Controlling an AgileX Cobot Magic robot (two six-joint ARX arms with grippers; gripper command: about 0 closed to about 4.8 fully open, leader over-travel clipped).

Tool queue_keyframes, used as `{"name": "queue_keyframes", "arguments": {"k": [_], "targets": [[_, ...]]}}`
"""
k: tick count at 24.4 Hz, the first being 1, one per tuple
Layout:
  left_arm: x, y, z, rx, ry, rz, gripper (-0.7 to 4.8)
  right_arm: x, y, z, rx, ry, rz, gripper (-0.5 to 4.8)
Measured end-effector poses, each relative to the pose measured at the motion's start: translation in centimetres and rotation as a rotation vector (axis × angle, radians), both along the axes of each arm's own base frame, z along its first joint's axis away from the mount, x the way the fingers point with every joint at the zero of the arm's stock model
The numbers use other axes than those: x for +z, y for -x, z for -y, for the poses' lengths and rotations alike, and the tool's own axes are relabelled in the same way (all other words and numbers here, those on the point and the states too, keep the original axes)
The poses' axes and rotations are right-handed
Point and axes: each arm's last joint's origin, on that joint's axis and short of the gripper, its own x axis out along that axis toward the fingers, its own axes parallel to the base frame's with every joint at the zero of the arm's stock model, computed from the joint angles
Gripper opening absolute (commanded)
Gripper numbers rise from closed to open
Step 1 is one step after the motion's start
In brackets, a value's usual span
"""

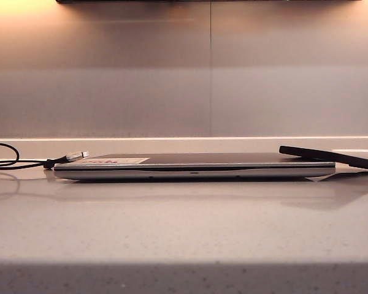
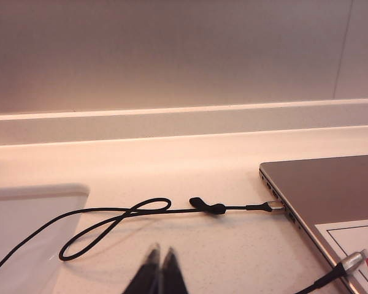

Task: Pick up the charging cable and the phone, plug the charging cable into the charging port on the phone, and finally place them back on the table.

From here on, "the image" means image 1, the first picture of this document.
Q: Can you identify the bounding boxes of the silver closed laptop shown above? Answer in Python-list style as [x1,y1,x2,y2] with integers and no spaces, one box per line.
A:
[53,152,337,181]

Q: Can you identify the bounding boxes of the pink white laptop sticker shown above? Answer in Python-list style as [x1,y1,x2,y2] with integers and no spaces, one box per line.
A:
[85,157,150,165]

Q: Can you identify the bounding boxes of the small white dish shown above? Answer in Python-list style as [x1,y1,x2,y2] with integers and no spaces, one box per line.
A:
[331,148,368,160]

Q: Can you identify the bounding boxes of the black charging cable silver plug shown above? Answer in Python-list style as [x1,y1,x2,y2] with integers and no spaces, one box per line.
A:
[0,143,90,171]

